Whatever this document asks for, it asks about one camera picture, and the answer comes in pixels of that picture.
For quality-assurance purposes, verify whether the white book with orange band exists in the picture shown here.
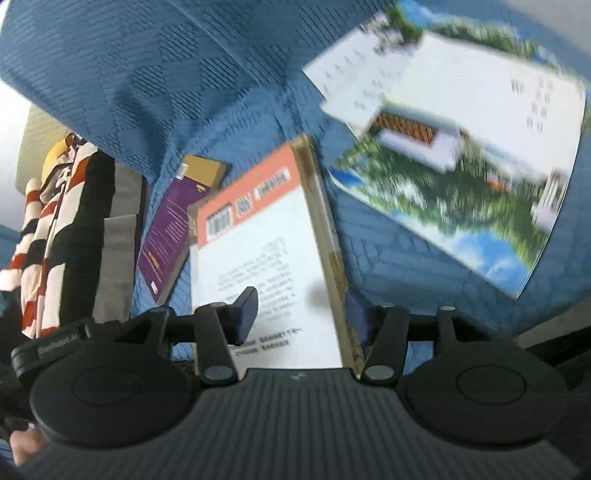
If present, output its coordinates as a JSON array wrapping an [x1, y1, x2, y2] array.
[[189, 141, 345, 370]]

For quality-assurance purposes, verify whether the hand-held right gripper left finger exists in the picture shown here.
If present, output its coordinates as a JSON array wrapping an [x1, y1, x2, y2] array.
[[115, 286, 259, 386]]

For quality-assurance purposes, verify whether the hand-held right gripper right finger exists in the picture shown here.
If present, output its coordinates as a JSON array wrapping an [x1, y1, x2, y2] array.
[[344, 291, 504, 384]]

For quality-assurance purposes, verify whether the red black white striped blanket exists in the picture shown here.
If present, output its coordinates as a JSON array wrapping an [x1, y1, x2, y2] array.
[[0, 131, 148, 340]]

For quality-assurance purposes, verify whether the beige quilted headboard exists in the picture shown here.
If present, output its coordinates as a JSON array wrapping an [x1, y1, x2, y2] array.
[[14, 99, 70, 204]]

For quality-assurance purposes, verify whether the brown painting cover book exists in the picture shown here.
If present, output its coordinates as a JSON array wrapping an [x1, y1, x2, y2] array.
[[295, 134, 365, 374]]

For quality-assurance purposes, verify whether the person's left hand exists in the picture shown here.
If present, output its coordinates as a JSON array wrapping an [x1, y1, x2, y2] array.
[[10, 429, 47, 467]]

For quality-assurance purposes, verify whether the blue quilted folding sofa chair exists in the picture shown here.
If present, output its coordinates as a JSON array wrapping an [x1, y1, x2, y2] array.
[[168, 0, 591, 352], [0, 0, 352, 361]]

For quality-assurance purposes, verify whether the yellow plush toy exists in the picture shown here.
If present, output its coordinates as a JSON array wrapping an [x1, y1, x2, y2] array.
[[41, 138, 77, 182]]

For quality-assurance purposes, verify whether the purple book with yellow band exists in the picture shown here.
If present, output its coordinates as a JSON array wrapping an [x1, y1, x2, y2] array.
[[136, 154, 232, 306]]

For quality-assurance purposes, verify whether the landscape cover booklet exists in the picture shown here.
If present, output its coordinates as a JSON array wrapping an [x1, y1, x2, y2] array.
[[302, 0, 561, 125], [330, 32, 587, 300]]

